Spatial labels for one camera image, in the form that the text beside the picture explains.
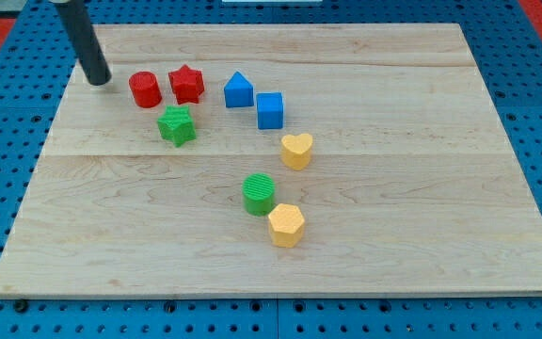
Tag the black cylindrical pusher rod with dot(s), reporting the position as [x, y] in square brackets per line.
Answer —
[74, 17]

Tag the light wooden board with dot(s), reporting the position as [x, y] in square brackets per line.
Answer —
[413, 189]

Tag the red star block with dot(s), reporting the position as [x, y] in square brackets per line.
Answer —
[186, 84]

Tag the yellow hexagon block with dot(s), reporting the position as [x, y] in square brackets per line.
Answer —
[286, 225]

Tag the green star block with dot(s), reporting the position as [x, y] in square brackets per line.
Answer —
[176, 125]

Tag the yellow heart block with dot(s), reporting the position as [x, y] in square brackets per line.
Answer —
[296, 151]

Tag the blue triangle block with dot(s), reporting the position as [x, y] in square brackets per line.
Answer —
[238, 92]

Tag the green cylinder block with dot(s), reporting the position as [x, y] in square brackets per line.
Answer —
[258, 191]

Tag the blue cube block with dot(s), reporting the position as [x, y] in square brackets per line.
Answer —
[270, 110]

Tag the red cylinder block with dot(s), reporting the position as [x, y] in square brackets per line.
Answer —
[145, 89]

